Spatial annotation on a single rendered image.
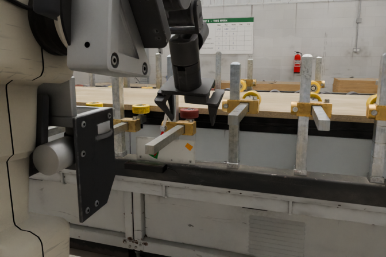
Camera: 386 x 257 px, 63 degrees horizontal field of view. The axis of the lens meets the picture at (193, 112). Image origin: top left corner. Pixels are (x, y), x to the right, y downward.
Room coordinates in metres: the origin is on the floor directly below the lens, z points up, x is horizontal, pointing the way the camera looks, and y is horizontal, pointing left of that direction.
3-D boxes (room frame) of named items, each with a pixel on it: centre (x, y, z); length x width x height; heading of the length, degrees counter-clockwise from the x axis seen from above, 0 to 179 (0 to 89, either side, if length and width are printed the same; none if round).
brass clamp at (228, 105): (1.18, -0.18, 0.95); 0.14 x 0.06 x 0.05; 73
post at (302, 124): (1.12, -0.40, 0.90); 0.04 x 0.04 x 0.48; 73
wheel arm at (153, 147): (1.15, 0.07, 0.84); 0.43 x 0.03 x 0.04; 163
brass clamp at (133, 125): (1.33, 0.30, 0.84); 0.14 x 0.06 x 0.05; 73
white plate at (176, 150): (1.25, 0.12, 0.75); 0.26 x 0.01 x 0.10; 73
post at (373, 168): (1.05, -0.64, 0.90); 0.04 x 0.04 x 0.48; 73
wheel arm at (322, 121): (1.08, -0.43, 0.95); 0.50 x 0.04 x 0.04; 163
